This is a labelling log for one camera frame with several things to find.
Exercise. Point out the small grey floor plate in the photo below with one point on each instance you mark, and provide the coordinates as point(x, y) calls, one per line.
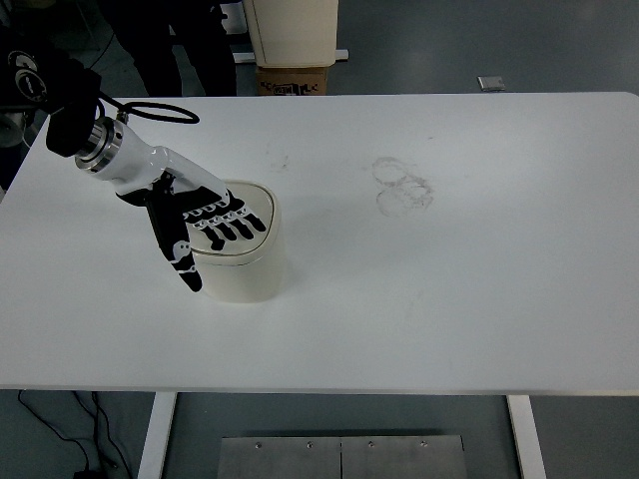
point(491, 83)

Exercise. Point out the cream plastic trash can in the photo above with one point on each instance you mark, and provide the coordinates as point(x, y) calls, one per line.
point(245, 270)

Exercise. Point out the white table leg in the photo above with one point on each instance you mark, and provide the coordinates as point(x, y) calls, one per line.
point(526, 439)
point(157, 436)

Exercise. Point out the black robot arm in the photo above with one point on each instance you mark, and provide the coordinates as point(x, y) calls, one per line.
point(35, 76)

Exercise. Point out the metal base plate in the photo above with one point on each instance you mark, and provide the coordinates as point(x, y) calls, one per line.
point(439, 456)

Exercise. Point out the right white table leg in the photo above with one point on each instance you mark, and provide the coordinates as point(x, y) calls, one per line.
point(526, 439)

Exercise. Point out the left white table leg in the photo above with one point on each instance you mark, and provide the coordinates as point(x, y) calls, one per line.
point(157, 436)

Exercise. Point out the cardboard box with print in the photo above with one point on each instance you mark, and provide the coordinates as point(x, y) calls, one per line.
point(292, 81)

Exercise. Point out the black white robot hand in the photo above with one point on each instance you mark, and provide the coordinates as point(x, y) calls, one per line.
point(179, 195)

